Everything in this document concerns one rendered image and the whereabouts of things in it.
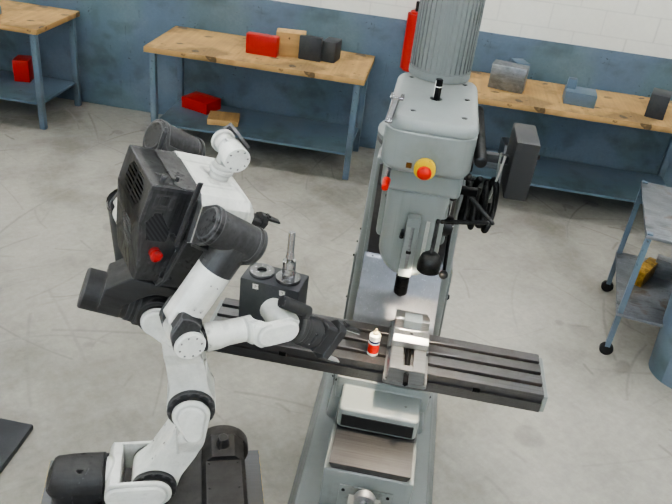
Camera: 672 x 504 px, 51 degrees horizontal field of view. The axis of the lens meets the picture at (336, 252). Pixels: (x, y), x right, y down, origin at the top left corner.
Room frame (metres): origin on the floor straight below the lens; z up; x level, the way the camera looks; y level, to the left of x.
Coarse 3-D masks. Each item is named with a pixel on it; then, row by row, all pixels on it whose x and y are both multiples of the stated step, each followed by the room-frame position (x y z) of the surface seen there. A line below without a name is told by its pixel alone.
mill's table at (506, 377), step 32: (224, 352) 2.00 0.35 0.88; (256, 352) 1.99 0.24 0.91; (288, 352) 1.98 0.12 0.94; (352, 352) 1.99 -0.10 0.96; (384, 352) 2.02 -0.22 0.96; (448, 352) 2.06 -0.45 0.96; (480, 352) 2.10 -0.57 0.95; (512, 352) 2.11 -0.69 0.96; (448, 384) 1.93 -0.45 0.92; (480, 384) 1.91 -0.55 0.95; (512, 384) 1.93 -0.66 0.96; (544, 384) 1.96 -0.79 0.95
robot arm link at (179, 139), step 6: (174, 132) 1.77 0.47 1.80; (180, 132) 1.80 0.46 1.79; (174, 138) 1.76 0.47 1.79; (180, 138) 1.78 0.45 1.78; (186, 138) 1.80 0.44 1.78; (192, 138) 1.82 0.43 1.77; (174, 144) 1.76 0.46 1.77; (180, 144) 1.77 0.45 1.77; (186, 144) 1.79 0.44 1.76; (192, 144) 1.80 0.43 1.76; (198, 144) 1.82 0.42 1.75; (186, 150) 1.78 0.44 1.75; (192, 150) 1.80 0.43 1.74; (198, 150) 1.81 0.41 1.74
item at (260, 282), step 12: (252, 264) 2.19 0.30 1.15; (264, 264) 2.18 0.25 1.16; (252, 276) 2.11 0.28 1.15; (264, 276) 2.11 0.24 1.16; (276, 276) 2.12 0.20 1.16; (300, 276) 2.13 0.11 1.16; (240, 288) 2.10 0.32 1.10; (252, 288) 2.09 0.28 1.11; (264, 288) 2.08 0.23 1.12; (276, 288) 2.07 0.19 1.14; (288, 288) 2.07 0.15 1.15; (300, 288) 2.08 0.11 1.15; (240, 300) 2.10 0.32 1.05; (252, 300) 2.09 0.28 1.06; (264, 300) 2.08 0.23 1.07; (300, 300) 2.09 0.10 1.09; (240, 312) 2.10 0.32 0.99; (252, 312) 2.09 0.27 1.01
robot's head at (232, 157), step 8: (216, 136) 1.67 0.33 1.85; (224, 136) 1.66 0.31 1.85; (232, 136) 1.69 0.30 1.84; (216, 144) 1.66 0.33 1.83; (224, 144) 1.62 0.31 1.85; (232, 144) 1.62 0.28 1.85; (240, 144) 1.63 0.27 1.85; (224, 152) 1.60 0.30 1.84; (232, 152) 1.59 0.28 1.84; (240, 152) 1.60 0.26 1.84; (216, 160) 1.64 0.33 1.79; (224, 160) 1.59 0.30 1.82; (232, 160) 1.59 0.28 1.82; (240, 160) 1.61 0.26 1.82; (248, 160) 1.62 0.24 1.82; (216, 168) 1.62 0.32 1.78; (224, 168) 1.62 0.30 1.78; (232, 168) 1.60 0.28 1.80; (240, 168) 1.61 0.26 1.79
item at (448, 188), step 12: (384, 168) 1.95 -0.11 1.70; (396, 180) 1.94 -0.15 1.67; (408, 180) 1.94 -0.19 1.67; (420, 180) 1.93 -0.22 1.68; (432, 180) 1.93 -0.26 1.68; (444, 180) 1.93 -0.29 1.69; (456, 180) 1.92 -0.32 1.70; (420, 192) 1.94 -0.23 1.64; (432, 192) 1.93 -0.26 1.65; (444, 192) 1.93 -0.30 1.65; (456, 192) 1.92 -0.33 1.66
